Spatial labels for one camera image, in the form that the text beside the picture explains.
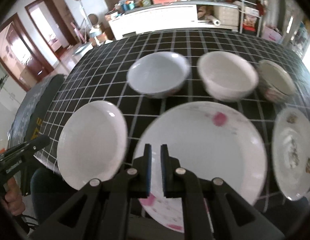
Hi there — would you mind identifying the pink gift bag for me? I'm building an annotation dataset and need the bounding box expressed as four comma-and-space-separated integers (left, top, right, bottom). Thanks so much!
261, 26, 282, 43

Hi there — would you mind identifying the white paper roll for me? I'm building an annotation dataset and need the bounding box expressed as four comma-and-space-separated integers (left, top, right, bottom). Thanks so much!
205, 15, 221, 26

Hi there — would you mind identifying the pink flowered white plate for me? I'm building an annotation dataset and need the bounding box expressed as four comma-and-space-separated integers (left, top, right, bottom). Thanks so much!
134, 101, 267, 232

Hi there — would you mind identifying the white metal shelf rack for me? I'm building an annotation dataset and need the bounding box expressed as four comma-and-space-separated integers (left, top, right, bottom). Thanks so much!
232, 0, 265, 37

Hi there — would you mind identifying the light blue white bowl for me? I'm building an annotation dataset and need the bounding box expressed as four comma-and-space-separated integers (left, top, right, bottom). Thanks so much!
126, 51, 191, 99

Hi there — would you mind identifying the dark wooden door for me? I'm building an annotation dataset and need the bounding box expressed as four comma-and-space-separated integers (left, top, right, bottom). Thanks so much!
0, 14, 54, 91

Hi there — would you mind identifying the plain white plate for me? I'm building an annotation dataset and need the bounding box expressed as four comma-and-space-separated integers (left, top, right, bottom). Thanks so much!
56, 100, 128, 190

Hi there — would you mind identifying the small floral plate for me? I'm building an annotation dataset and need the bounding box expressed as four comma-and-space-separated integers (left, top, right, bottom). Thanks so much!
271, 107, 310, 201

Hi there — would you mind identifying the plain white bowl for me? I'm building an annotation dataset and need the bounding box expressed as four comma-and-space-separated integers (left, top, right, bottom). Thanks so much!
197, 51, 259, 102

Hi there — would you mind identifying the floral patterned bowl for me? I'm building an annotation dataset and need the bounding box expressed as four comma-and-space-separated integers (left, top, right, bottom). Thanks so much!
257, 60, 296, 103

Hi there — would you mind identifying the black white checkered tablecloth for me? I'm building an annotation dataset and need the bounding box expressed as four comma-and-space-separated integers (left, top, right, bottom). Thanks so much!
31, 29, 310, 220

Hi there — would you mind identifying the white TV cabinet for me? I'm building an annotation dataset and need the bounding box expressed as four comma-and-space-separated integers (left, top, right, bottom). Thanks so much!
108, 1, 239, 40

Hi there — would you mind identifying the grey patterned chair back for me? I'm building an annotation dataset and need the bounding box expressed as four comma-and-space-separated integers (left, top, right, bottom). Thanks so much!
8, 74, 66, 148

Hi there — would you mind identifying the person's left hand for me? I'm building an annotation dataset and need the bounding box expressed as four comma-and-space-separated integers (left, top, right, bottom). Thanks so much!
3, 177, 26, 216

